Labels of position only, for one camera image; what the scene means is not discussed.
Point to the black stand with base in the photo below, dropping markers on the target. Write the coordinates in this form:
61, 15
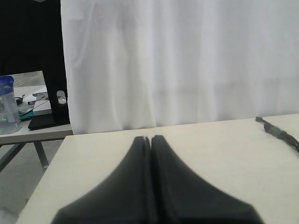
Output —
31, 40

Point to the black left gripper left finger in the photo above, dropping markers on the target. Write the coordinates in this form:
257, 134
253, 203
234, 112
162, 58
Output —
119, 199

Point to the white box on side table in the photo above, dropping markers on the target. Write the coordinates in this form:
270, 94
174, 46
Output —
42, 105

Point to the clear plastic water bottle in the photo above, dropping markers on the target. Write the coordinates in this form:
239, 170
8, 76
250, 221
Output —
10, 121

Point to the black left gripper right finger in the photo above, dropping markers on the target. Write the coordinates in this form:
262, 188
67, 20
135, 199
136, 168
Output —
183, 197

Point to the white backdrop curtain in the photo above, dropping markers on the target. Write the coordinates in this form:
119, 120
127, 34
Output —
134, 64

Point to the grey side table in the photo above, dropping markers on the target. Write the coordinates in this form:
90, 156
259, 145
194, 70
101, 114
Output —
24, 136

